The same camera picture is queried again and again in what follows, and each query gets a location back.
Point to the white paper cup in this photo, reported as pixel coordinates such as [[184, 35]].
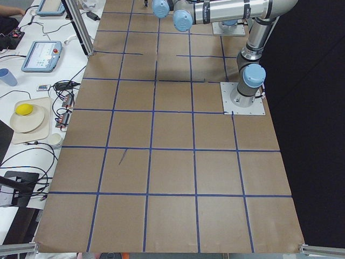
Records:
[[55, 140]]

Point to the beige tray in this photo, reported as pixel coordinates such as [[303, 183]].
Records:
[[41, 132]]

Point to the black power adapter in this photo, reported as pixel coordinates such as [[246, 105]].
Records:
[[92, 16]]

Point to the beige plate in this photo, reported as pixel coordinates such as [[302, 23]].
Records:
[[28, 123]]

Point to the blue teach pendant tablet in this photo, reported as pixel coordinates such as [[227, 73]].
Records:
[[42, 56]]

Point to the yellow lemon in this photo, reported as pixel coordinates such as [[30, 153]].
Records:
[[24, 109]]

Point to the blue plastic cup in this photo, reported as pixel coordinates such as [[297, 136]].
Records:
[[7, 77]]

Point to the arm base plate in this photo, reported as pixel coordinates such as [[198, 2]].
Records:
[[236, 104], [236, 30]]

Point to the aluminium frame post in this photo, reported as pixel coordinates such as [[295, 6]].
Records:
[[79, 26]]

